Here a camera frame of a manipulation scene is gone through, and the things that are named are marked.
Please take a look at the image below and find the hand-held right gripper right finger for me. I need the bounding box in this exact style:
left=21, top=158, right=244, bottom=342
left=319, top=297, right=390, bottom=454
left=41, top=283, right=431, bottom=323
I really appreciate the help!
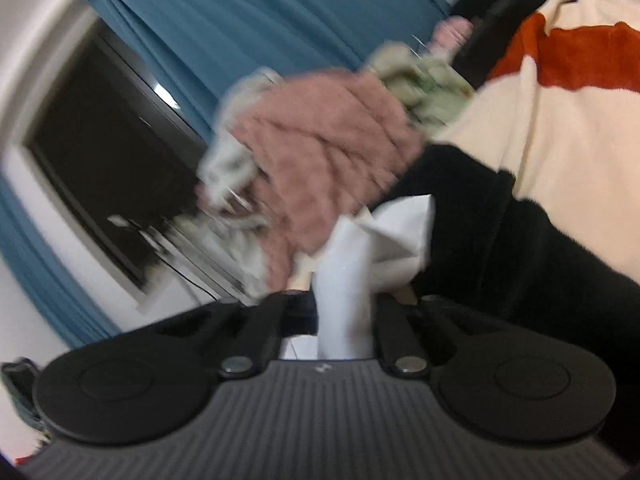
left=375, top=293, right=502, bottom=377

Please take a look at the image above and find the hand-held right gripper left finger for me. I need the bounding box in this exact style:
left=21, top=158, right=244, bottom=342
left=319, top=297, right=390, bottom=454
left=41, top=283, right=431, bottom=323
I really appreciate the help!
left=149, top=293, right=289, bottom=378

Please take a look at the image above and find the white cloth garment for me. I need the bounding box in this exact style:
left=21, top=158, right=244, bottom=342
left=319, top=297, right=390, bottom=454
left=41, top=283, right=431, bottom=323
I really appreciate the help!
left=292, top=194, right=436, bottom=361

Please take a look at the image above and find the pile of clothes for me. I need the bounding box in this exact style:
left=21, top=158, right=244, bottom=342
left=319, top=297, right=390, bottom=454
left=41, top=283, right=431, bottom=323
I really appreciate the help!
left=197, top=42, right=476, bottom=306

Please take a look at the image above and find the pink fluffy blanket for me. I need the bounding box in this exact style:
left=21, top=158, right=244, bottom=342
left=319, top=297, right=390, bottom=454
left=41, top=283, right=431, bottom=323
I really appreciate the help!
left=197, top=72, right=426, bottom=288

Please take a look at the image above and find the narrow blue curtain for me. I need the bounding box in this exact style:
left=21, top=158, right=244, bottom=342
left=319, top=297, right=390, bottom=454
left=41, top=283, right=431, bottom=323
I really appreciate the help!
left=0, top=175, right=121, bottom=351

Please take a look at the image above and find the dark window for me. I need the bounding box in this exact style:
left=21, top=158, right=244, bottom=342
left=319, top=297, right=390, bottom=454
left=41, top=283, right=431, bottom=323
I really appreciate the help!
left=22, top=20, right=251, bottom=306

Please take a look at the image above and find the striped cream red black blanket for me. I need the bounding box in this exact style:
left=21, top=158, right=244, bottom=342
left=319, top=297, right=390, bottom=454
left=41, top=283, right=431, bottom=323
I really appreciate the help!
left=395, top=0, right=640, bottom=461

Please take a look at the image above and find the small pink garment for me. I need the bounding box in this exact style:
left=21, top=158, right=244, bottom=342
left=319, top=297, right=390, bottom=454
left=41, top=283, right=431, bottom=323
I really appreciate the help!
left=431, top=16, right=473, bottom=53

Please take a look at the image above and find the wide blue curtain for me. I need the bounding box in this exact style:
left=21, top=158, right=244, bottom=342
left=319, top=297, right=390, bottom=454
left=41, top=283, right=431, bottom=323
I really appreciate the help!
left=82, top=0, right=453, bottom=146

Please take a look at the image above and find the black chair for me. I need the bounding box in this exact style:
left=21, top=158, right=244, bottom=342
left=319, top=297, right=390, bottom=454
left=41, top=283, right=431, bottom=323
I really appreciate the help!
left=450, top=0, right=556, bottom=86

